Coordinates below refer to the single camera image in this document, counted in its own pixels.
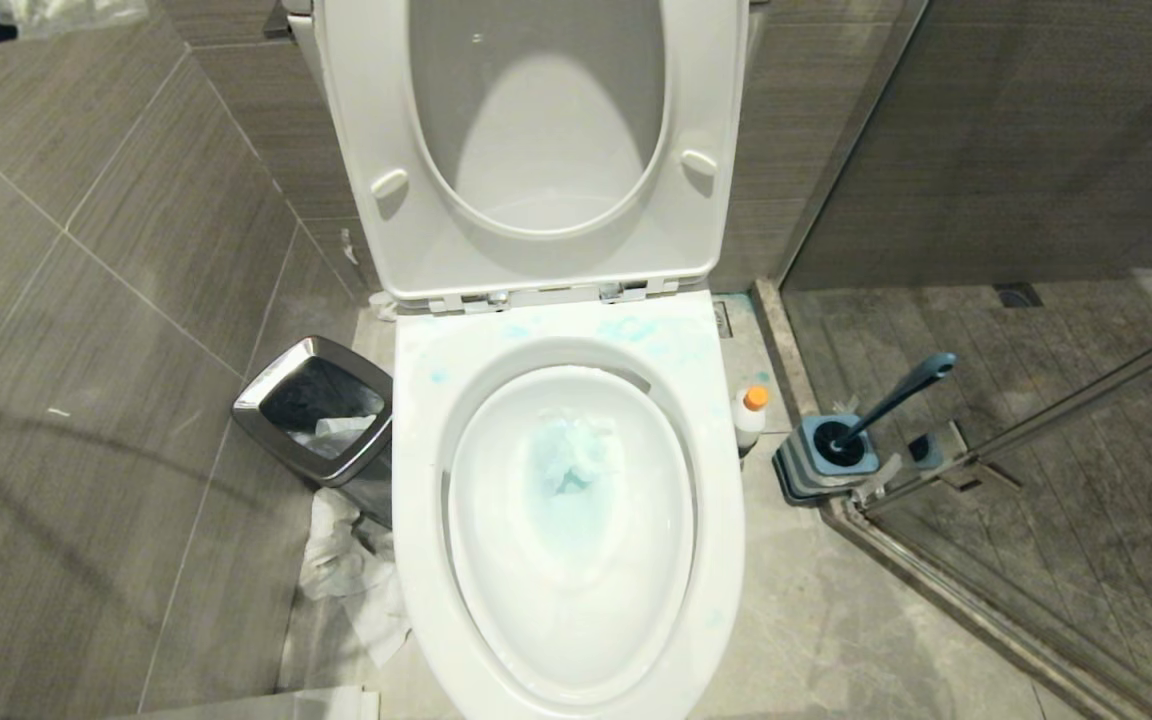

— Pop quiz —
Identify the tissue wad in bowl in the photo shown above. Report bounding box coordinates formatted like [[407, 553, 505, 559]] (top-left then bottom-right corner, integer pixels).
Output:
[[534, 410, 629, 497]]

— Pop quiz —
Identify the white cleaner bottle orange cap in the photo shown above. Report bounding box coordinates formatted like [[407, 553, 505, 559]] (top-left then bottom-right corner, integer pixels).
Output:
[[734, 386, 770, 457]]

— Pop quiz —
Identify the blue grey brush holder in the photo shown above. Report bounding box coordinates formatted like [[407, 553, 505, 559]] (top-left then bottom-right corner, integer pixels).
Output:
[[772, 414, 883, 508]]

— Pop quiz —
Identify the white toilet bowl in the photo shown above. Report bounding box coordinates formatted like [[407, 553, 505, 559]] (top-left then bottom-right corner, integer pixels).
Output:
[[391, 291, 747, 720]]

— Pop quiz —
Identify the white toilet seat and lid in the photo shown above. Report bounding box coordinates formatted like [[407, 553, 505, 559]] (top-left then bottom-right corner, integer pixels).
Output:
[[309, 0, 751, 306]]

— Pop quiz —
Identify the blue toilet brush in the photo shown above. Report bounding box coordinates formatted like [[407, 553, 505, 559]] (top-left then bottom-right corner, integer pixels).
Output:
[[814, 352, 958, 467]]

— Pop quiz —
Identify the metal trash bin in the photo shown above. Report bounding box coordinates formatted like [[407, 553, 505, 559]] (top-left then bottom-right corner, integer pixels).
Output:
[[231, 336, 395, 529]]

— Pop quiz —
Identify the crumpled white paper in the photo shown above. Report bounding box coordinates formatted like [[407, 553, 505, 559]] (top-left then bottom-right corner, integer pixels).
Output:
[[298, 487, 411, 668]]

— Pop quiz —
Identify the glass shower door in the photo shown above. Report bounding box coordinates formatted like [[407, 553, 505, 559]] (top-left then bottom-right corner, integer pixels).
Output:
[[774, 0, 1152, 720]]

